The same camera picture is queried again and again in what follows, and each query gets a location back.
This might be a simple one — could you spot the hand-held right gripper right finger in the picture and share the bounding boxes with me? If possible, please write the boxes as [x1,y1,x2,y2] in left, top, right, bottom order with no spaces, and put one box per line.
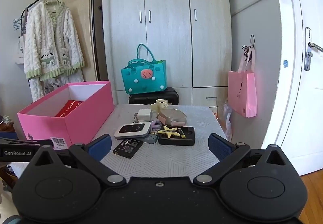
[194,133,289,186]

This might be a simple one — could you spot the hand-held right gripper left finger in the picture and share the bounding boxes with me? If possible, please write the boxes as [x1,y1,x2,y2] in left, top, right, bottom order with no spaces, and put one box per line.
[29,134,127,188]

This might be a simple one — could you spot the black phone battery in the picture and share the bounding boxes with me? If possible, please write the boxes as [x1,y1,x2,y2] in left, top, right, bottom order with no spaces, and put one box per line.
[112,138,144,159]

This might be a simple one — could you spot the black tray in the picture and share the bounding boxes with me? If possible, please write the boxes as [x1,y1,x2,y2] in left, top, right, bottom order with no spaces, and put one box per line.
[158,126,195,146]

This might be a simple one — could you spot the white and black pocket router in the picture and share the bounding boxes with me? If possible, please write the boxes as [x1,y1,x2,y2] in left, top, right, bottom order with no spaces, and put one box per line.
[113,122,152,140]

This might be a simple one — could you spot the pink cardboard box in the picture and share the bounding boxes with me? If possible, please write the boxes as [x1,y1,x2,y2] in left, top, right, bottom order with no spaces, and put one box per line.
[17,81,114,150]

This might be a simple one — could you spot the white charger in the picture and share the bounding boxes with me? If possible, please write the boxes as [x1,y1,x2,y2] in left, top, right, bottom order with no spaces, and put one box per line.
[134,109,152,122]

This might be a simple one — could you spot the yellow starfish hair clip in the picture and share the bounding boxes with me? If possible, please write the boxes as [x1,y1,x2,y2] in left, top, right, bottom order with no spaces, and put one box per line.
[158,125,181,139]

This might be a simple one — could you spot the pink and silver tin case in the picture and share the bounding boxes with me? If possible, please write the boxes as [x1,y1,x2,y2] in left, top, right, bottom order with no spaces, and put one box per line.
[158,108,187,125]

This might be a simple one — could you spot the cream hair claw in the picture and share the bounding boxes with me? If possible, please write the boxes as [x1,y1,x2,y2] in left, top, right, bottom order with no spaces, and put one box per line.
[151,99,169,111]

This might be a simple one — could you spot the clear plastic bag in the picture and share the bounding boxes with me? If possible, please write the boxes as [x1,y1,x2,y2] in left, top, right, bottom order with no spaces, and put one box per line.
[223,101,234,139]

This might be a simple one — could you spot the grey patterned table cloth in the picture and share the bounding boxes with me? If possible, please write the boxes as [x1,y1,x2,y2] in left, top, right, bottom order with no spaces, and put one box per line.
[100,104,235,179]

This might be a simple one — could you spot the red packet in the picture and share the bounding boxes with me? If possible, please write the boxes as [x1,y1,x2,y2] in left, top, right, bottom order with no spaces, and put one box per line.
[54,99,84,118]

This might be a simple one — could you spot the grey battery case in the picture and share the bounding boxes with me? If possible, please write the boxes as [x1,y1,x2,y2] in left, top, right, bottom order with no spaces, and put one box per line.
[137,120,163,144]

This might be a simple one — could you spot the pink paper bag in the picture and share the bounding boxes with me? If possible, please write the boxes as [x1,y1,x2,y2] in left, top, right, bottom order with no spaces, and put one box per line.
[228,46,258,118]

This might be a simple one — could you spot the black suitcase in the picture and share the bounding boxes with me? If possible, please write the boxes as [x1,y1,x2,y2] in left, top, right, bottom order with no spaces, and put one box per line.
[129,87,179,106]

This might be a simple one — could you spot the white patterned pyjama trousers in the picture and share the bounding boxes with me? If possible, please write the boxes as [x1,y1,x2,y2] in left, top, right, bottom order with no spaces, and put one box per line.
[27,67,85,103]

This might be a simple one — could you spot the teal handbag with pompoms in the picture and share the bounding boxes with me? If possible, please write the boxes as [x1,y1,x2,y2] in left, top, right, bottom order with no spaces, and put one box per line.
[121,43,167,95]

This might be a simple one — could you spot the white door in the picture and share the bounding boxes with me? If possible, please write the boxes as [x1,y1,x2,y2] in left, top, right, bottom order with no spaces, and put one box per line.
[261,0,323,176]

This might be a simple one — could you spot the white tote bag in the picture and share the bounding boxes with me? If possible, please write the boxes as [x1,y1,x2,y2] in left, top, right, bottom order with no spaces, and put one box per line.
[15,35,26,64]

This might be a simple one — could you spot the white fluffy green-trimmed cardigan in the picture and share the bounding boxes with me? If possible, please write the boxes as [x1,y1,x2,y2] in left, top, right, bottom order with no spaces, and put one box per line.
[24,0,85,82]

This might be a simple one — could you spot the light wood wardrobe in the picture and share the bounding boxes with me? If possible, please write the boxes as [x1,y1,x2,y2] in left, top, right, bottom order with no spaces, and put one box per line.
[100,0,233,113]

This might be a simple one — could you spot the dark metal clothes rack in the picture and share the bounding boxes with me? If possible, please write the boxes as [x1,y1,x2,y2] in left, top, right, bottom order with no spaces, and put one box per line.
[21,0,100,82]

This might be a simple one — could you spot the black hair ties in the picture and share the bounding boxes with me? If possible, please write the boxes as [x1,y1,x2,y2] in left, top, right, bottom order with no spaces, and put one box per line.
[242,35,256,54]

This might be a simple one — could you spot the silver door handle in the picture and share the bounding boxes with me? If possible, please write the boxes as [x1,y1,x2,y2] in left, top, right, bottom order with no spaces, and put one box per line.
[304,27,323,71]

